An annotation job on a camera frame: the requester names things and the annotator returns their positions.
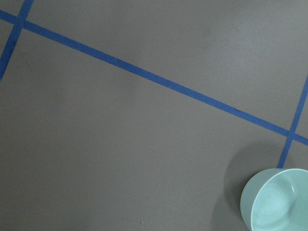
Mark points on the mint green bowl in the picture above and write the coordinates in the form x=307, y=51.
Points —
x=276, y=199

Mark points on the brown paper table cover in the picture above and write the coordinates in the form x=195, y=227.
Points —
x=146, y=115

